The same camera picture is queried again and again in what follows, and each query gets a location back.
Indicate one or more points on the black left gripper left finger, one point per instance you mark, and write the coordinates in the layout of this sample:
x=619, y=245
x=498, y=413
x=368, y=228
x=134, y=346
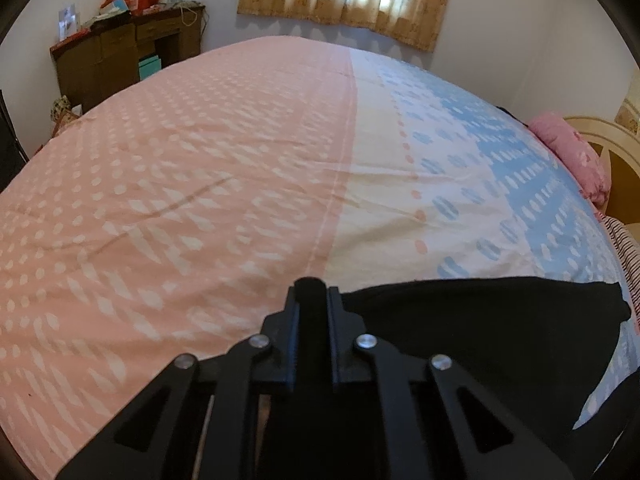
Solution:
x=193, y=413

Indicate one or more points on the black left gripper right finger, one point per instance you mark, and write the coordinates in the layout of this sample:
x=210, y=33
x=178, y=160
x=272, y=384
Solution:
x=434, y=419

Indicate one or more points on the black pants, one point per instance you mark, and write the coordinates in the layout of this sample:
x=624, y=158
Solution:
x=539, y=346

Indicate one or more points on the pink and blue bedspread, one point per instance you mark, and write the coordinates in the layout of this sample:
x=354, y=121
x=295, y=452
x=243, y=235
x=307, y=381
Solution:
x=173, y=217

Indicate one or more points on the striped pillow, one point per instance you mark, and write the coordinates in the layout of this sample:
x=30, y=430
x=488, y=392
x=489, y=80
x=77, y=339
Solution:
x=627, y=249

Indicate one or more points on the pink pillow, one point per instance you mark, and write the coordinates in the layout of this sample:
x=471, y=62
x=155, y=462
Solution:
x=576, y=154

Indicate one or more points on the cream wooden headboard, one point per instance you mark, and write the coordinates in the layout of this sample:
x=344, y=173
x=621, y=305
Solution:
x=618, y=149

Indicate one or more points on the teal box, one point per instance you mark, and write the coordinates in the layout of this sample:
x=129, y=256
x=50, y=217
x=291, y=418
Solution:
x=149, y=66

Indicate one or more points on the dark wooden desk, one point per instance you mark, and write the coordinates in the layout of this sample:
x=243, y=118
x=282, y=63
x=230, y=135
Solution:
x=105, y=59

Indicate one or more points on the photo frame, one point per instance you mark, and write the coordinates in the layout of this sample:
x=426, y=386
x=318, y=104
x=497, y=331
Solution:
x=67, y=22

